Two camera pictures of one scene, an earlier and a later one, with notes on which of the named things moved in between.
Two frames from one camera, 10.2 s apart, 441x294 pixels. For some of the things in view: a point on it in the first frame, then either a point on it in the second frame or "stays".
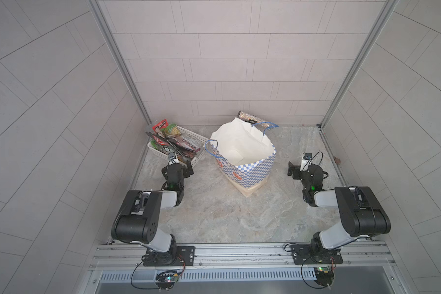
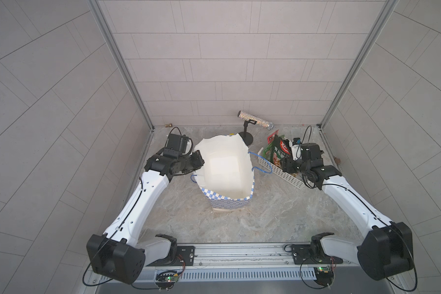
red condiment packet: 163,124 to 271,138
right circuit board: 324,275 stays
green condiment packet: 170,127 to 266,153
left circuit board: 167,277 stays
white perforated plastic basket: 201,139 to 272,168
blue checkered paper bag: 244,155 to 227,173
